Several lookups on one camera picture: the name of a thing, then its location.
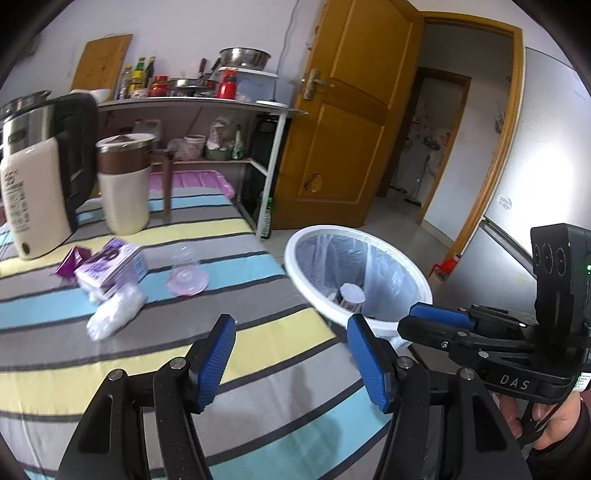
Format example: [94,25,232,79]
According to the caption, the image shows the clear plastic bag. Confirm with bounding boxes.
[86,283,146,342]

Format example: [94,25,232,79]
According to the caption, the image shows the white round trash bin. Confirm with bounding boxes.
[283,225,433,340]

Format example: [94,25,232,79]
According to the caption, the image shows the clear trash bin liner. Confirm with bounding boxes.
[294,232,433,323]

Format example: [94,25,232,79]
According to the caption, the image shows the metal kitchen shelf rack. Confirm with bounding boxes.
[99,96,304,235]

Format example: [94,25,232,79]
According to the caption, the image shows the person's right hand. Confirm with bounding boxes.
[500,396,584,451]

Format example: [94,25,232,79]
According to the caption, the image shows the red floor object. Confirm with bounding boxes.
[431,256,459,276]

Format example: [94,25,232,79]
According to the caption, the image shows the clear cup pink lid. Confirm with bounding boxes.
[167,245,209,297]

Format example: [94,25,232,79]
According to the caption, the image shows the striped table cloth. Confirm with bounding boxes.
[1,189,389,479]

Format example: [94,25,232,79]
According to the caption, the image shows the purple milk carton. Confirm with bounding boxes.
[74,238,147,301]

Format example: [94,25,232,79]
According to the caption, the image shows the green glass bottle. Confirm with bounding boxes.
[260,197,273,239]

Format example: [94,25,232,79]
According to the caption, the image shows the purple foil wrapper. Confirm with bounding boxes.
[55,246,92,280]

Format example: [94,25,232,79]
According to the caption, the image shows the silver refrigerator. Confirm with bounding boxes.
[434,49,590,313]

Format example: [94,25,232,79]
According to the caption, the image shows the pink plastic box lid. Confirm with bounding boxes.
[148,170,235,199]

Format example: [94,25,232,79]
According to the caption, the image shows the plastic bag on shelf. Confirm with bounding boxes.
[205,116,236,161]

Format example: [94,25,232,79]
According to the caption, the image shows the cream brown lidded mug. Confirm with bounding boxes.
[96,132,173,236]

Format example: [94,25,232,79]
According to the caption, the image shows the white plastic tub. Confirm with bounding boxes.
[183,134,207,160]

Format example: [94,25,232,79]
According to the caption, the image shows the wooden door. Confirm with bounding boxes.
[273,1,424,229]

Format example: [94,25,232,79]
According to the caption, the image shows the white steel electric kettle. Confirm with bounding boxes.
[1,93,98,260]

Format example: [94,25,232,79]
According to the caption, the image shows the steel pan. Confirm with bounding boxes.
[167,78,216,97]

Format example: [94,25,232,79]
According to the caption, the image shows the red lidded jar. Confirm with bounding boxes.
[148,75,168,97]

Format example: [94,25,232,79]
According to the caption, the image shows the clear plastic storage box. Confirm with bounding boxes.
[217,67,279,102]

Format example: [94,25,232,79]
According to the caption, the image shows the yellow label oil bottle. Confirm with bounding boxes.
[129,56,145,94]

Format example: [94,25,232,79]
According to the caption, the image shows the white bowl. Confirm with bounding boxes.
[89,88,111,104]

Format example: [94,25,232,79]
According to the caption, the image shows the dark sauce bottle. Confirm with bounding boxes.
[143,56,155,89]

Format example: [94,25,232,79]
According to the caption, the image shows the steel mixing bowl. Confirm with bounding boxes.
[219,47,271,71]

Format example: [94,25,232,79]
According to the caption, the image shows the wooden cutting board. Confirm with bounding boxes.
[71,34,132,99]

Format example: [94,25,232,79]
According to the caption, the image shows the wooden door frame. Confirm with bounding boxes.
[418,11,525,257]

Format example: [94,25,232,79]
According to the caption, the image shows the brass door handle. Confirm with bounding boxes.
[301,69,335,101]

